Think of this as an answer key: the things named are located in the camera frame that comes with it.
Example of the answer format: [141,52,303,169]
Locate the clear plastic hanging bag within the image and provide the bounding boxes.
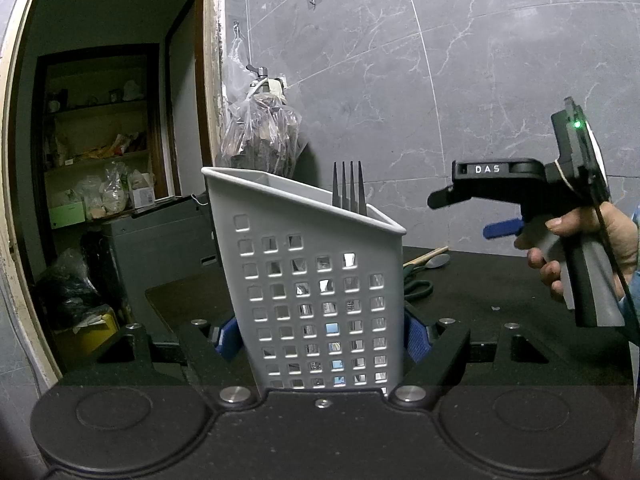
[220,35,308,178]

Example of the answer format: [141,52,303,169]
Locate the metal spoon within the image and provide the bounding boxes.
[410,253,452,273]

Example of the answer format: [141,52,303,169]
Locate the grey cabinet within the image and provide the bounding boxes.
[100,192,221,341]

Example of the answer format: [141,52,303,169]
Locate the black garbage bag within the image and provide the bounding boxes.
[35,247,113,331]

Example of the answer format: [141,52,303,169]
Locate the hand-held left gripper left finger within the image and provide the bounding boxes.
[67,316,257,407]

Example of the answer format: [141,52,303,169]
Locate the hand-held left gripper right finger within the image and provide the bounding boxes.
[389,306,576,407]

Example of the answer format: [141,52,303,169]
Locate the wall faucet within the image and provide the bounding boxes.
[246,64,288,106]

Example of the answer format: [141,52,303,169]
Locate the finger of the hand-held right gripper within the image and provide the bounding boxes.
[427,159,548,209]
[482,219,525,240]

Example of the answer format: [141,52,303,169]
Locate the yellow box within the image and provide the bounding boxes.
[52,310,121,368]

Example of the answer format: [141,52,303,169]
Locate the grey perforated utensil basket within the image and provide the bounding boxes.
[201,166,407,395]

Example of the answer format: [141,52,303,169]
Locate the green box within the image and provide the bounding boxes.
[50,202,86,230]

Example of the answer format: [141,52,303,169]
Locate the wooden chopstick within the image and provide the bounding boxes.
[403,245,450,268]

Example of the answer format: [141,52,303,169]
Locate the dark green handled scissors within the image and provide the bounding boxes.
[402,266,435,302]

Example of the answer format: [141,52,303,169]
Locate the cream door frame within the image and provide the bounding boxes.
[0,0,226,386]

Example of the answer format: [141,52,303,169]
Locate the metal fork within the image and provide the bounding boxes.
[331,160,369,219]

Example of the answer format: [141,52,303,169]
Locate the wooden shelf unit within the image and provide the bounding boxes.
[32,42,176,231]

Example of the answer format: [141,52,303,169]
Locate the clear bags of food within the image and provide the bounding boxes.
[75,162,132,221]

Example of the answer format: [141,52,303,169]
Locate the person's right hand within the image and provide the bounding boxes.
[514,201,640,303]

